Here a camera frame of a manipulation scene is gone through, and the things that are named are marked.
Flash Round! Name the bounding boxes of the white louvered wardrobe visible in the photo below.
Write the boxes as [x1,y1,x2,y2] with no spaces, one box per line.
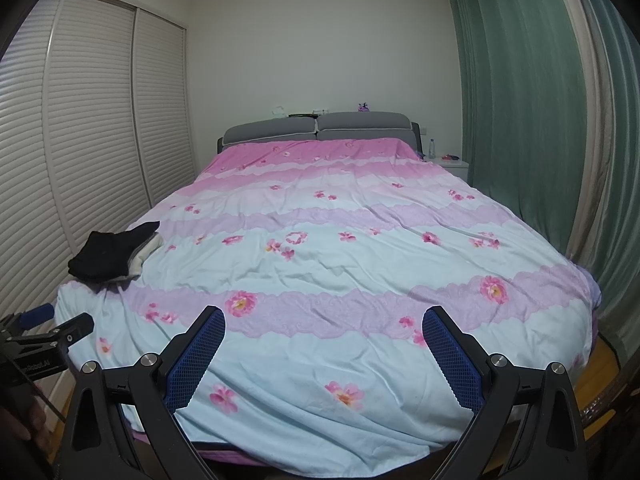
[0,0,196,321]

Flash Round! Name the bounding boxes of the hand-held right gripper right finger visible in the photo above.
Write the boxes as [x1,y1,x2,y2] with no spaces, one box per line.
[421,305,588,480]

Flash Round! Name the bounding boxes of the beige folded cloth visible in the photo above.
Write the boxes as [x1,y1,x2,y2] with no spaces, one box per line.
[112,232,165,283]

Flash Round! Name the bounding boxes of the grey upholstered bed headboard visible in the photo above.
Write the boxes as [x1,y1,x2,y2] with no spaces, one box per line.
[216,111,423,158]

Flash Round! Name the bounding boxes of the pink floral bedspread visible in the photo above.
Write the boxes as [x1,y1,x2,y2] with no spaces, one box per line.
[52,137,603,466]

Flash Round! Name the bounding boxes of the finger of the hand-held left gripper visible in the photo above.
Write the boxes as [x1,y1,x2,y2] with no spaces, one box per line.
[7,312,96,348]
[0,304,54,336]

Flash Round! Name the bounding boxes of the person's left hand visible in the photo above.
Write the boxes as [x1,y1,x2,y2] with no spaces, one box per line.
[0,404,32,442]

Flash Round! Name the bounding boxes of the beige curtain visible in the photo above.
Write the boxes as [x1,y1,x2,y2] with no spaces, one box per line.
[560,0,621,271]

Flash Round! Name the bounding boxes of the black pants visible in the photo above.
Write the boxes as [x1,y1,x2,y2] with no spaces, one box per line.
[67,221,162,281]

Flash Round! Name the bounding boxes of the thin black cable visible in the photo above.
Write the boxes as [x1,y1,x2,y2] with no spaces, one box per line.
[22,382,70,423]

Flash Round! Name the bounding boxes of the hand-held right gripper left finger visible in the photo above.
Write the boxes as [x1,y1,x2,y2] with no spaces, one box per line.
[50,305,228,480]

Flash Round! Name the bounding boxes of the white nightstand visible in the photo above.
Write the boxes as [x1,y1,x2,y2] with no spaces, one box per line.
[430,156,471,181]

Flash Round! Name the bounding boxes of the green curtain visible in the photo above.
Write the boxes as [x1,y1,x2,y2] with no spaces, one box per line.
[445,0,588,266]
[575,0,640,361]

